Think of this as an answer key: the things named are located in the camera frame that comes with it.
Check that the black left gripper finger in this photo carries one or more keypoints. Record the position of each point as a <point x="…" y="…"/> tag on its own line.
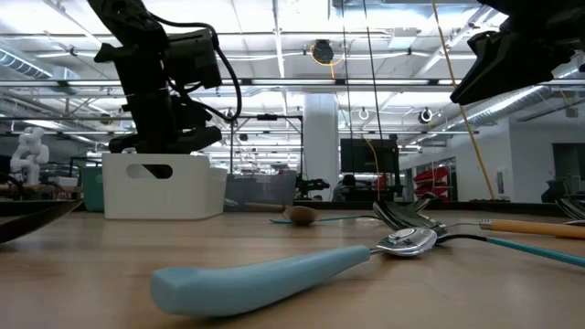
<point x="160" y="171"/>

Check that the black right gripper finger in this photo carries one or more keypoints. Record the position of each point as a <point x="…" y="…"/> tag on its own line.
<point x="491" y="41"/>
<point x="512" y="68"/>

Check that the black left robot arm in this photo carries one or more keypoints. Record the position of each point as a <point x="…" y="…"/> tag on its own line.
<point x="123" y="18"/>

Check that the black background robot arm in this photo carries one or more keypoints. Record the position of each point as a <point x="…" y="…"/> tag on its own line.
<point x="315" y="185"/>

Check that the white plastic bin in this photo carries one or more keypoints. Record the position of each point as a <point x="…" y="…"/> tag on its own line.
<point x="192" y="196"/>

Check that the teal plastic bin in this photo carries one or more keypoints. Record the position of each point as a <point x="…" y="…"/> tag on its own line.
<point x="91" y="187"/>

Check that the grey transparent plastic bin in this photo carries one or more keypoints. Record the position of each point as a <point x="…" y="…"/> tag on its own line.
<point x="260" y="189"/>

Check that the red storage bin rack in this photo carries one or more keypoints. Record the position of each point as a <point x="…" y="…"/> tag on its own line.
<point x="432" y="176"/>

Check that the white building column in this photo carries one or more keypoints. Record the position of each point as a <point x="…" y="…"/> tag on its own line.
<point x="321" y="146"/>

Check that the black monitor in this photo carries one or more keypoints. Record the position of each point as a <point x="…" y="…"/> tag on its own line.
<point x="361" y="155"/>

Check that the person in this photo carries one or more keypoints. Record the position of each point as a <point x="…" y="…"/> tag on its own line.
<point x="349" y="179"/>

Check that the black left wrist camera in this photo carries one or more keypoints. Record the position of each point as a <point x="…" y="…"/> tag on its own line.
<point x="192" y="59"/>

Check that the black station frame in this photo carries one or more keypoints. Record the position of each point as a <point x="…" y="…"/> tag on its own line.
<point x="267" y="117"/>

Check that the black aluminium table frame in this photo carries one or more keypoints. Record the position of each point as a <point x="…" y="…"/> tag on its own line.
<point x="503" y="206"/>

